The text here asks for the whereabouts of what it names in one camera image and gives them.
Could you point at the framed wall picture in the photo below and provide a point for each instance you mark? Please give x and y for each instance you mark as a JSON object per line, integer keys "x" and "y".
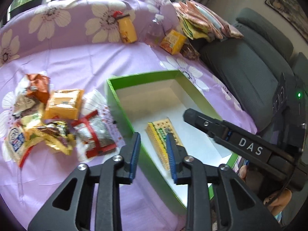
{"x": 292, "y": 12}

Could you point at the dark grey sofa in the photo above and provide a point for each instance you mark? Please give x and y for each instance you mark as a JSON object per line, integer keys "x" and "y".
{"x": 250, "y": 67}

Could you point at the clear plastic water bottle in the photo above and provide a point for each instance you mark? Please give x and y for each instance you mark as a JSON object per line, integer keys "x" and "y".
{"x": 155, "y": 31}

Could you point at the soda cracker packet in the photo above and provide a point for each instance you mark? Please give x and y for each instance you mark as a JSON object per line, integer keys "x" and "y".
{"x": 157, "y": 132}

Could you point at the green cardboard box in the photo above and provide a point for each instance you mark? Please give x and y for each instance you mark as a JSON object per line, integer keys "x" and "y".
{"x": 138, "y": 99}

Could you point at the purple floral bed sheet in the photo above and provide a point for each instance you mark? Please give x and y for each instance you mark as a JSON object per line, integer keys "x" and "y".
{"x": 77, "y": 44}

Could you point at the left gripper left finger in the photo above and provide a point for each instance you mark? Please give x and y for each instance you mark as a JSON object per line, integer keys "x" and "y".
{"x": 70, "y": 206}

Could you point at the yellow juice carton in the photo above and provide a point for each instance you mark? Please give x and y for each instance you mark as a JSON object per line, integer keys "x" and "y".
{"x": 173, "y": 42}

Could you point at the red silver snack packet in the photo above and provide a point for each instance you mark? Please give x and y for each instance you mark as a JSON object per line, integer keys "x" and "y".
{"x": 94, "y": 133}

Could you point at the yellow drink bottle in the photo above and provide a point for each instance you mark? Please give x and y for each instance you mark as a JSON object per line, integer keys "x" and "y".
{"x": 126, "y": 27}

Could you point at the orange yellow snack packet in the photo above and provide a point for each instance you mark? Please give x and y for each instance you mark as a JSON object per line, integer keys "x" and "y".
{"x": 64, "y": 104}

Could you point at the brown orange snack bag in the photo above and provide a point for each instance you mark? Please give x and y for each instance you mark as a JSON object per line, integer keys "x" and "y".
{"x": 38, "y": 87}

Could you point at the silver grey snack packet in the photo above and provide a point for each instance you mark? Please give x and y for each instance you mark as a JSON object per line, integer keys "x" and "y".
{"x": 25, "y": 106}

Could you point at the light green snack bag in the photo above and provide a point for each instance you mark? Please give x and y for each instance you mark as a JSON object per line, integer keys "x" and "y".
{"x": 28, "y": 123}

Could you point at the gold dark snack bag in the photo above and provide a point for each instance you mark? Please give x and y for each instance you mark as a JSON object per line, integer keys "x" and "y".
{"x": 56, "y": 135}

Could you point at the black tracking camera unit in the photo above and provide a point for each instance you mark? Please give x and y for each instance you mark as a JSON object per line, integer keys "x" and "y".
{"x": 289, "y": 116}

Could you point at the white blue rice cracker packet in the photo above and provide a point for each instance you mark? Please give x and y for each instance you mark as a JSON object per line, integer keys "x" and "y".
{"x": 16, "y": 143}

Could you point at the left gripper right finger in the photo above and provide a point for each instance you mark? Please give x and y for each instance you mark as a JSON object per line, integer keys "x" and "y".
{"x": 218, "y": 188}

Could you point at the stack of folded cloths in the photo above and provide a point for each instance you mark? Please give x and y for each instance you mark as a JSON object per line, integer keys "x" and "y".
{"x": 199, "y": 22}

